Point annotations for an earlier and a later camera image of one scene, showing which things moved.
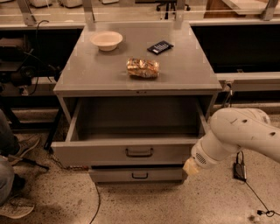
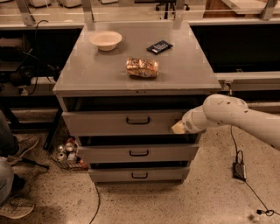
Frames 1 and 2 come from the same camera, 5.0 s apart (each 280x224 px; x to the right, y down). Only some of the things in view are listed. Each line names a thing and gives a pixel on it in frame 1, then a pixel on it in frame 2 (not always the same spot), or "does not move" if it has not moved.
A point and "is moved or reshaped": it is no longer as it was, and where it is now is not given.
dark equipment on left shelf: (24, 67) does not move
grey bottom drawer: (136, 175) does not move
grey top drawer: (131, 132) is moved or reshaped
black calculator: (160, 47) does not move
